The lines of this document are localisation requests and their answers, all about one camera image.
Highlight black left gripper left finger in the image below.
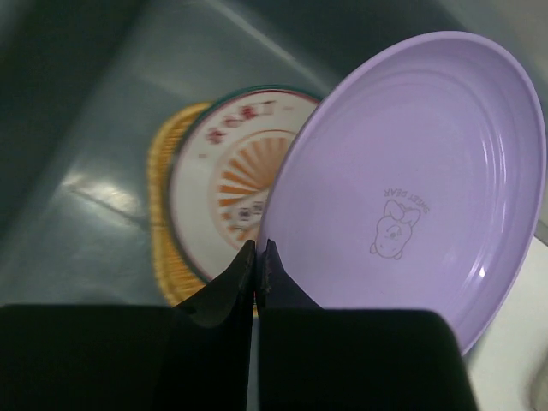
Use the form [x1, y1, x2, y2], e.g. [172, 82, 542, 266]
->
[1, 241, 256, 410]

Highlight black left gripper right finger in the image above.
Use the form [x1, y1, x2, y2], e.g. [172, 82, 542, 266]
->
[257, 241, 477, 410]

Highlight woven bamboo square tray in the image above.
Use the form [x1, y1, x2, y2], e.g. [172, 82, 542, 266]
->
[146, 102, 211, 306]

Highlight white orange patterned plate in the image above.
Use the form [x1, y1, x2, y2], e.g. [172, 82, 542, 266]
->
[168, 85, 321, 283]

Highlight purple plastic plate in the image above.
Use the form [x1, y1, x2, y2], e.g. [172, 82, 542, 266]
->
[257, 31, 546, 351]

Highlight grey plastic bin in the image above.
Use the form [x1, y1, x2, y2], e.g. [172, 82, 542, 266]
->
[1, 1, 547, 305]

